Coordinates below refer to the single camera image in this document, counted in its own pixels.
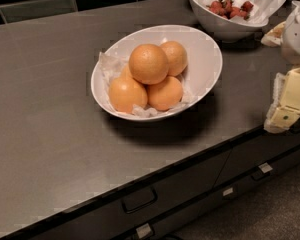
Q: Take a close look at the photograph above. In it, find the dark drawer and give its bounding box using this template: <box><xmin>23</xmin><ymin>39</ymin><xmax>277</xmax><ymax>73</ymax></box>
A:
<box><xmin>31</xmin><ymin>151</ymin><xmax>229</xmax><ymax>240</ymax></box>
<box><xmin>215</xmin><ymin>131</ymin><xmax>300</xmax><ymax>186</ymax></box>
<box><xmin>125</xmin><ymin>145</ymin><xmax>300</xmax><ymax>240</ymax></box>

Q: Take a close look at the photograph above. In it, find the white bowl with strawberries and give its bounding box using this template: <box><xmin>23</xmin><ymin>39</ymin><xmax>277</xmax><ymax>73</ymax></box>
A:
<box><xmin>189</xmin><ymin>0</ymin><xmax>269</xmax><ymax>43</ymax></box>

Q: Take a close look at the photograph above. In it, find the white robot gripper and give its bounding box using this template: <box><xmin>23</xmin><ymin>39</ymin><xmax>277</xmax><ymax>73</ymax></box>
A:
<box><xmin>261</xmin><ymin>1</ymin><xmax>300</xmax><ymax>134</ymax></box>

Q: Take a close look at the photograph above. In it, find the white paper in orange bowl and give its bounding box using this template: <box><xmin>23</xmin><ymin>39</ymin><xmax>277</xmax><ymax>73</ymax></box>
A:
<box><xmin>91</xmin><ymin>52</ymin><xmax>199</xmax><ymax>122</ymax></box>

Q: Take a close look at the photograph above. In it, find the dark lower drawer front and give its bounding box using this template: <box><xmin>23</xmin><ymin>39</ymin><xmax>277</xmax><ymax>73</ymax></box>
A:
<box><xmin>125</xmin><ymin>145</ymin><xmax>300</xmax><ymax>240</ymax></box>

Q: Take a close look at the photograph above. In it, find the dark right drawer front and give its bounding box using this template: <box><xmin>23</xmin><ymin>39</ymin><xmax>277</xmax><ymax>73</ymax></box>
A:
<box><xmin>215</xmin><ymin>131</ymin><xmax>300</xmax><ymax>186</ymax></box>

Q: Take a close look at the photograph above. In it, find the orange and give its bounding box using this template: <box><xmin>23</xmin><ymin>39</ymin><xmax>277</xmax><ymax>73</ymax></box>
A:
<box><xmin>147</xmin><ymin>76</ymin><xmax>183</xmax><ymax>111</ymax></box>
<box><xmin>108</xmin><ymin>77</ymin><xmax>148</xmax><ymax>114</ymax></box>
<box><xmin>129</xmin><ymin>44</ymin><xmax>169</xmax><ymax>85</ymax></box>
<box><xmin>160</xmin><ymin>41</ymin><xmax>188</xmax><ymax>76</ymax></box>

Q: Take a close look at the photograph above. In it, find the white bowl with oranges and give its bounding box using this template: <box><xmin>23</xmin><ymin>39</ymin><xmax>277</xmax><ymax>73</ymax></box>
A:
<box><xmin>102</xmin><ymin>25</ymin><xmax>223</xmax><ymax>107</ymax></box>

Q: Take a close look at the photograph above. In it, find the red strawberries pile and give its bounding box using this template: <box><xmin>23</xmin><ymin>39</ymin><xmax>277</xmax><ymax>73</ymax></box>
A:
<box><xmin>207</xmin><ymin>0</ymin><xmax>254</xmax><ymax>20</ymax></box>

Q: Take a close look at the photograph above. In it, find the dark left drawer front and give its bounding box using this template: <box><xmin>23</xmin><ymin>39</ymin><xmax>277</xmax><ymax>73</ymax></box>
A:
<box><xmin>31</xmin><ymin>151</ymin><xmax>229</xmax><ymax>240</ymax></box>

